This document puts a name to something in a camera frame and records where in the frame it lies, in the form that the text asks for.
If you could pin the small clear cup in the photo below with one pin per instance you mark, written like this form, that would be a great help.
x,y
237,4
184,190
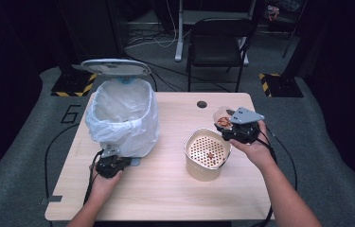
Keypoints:
x,y
220,113

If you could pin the black yellow striped base plate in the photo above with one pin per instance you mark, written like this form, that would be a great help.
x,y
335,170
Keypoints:
x,y
284,86
71,83

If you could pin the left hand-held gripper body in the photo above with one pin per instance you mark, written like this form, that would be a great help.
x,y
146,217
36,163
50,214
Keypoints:
x,y
110,162

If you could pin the person's right hand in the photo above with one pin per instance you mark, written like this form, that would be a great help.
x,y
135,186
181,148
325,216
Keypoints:
x,y
255,151

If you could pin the white desk frame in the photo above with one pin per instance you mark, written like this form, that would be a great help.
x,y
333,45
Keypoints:
x,y
180,38

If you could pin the brown food scraps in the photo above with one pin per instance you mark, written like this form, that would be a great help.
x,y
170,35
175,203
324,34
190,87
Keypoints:
x,y
224,122

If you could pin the white pedal trash can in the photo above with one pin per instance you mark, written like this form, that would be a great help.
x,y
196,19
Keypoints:
x,y
115,66

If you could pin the black folding chair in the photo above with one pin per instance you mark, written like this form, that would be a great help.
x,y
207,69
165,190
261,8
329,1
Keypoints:
x,y
217,50

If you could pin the black tape floor mark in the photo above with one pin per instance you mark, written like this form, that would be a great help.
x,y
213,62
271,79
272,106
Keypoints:
x,y
67,121

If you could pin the beige strainer container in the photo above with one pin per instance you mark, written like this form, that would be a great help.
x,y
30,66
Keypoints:
x,y
203,173

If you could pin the white plastic trash bag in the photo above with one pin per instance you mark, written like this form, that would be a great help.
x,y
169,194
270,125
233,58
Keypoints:
x,y
124,135

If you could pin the brown food scrap piece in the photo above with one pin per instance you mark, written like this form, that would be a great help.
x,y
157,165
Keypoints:
x,y
210,155

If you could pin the person's left hand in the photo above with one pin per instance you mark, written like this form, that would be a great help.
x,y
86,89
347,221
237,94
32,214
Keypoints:
x,y
102,186

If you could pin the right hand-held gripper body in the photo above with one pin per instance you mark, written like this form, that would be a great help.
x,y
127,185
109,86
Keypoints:
x,y
243,126

